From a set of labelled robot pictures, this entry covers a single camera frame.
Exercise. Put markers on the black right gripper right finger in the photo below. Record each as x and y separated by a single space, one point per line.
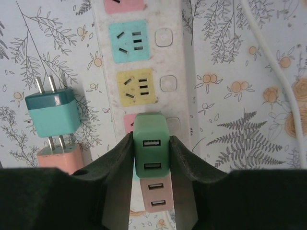
239 201

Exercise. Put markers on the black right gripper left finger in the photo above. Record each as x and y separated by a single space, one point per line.
60 198

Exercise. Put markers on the pink USB charger plug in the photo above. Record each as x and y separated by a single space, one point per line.
62 159
157 195

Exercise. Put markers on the teal USB charger plug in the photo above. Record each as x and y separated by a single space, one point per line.
54 115

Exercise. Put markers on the green USB charger plug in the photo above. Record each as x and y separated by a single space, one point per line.
151 130

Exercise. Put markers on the white power strip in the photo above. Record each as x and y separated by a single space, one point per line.
168 62

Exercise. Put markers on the floral table cloth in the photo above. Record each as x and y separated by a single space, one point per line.
227 36

